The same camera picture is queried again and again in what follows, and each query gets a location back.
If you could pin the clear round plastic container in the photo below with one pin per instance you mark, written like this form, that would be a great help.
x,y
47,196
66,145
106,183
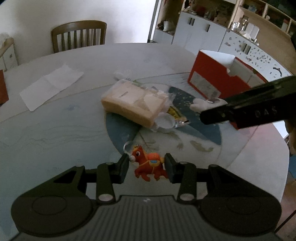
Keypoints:
x,y
164,124

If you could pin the person's right forearm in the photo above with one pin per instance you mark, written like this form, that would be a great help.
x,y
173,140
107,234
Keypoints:
x,y
291,139

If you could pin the white rectangular container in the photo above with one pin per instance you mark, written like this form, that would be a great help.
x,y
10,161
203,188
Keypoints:
x,y
252,31

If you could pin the brown wooden slatted chair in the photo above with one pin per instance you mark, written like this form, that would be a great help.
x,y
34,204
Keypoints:
x,y
78,34

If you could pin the white paper sheet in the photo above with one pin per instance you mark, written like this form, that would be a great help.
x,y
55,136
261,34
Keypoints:
x,y
49,87

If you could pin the red cardboard shoe box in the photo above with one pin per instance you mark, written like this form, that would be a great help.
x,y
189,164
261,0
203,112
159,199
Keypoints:
x,y
208,81

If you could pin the wrapped beige sponge pack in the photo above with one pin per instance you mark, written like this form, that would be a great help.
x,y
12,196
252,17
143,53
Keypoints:
x,y
131,102

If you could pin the dark red gift box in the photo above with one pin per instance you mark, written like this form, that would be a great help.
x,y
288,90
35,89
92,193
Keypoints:
x,y
3,89

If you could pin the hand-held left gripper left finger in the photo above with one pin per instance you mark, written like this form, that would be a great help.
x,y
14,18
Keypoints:
x,y
123,168

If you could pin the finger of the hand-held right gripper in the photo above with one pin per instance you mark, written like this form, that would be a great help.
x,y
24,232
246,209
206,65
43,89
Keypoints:
x,y
217,114

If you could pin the glass jar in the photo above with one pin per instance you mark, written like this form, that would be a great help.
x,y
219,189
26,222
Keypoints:
x,y
243,23

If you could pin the white soft item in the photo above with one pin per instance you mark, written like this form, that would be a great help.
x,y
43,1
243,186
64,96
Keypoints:
x,y
200,105

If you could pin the white and wood wall cabinet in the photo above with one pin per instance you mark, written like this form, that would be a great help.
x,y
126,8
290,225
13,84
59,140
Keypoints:
x,y
208,34

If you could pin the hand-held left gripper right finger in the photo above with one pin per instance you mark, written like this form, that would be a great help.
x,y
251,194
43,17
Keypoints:
x,y
170,171

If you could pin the small white side cabinet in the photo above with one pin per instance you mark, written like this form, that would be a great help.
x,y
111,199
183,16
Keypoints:
x,y
8,55

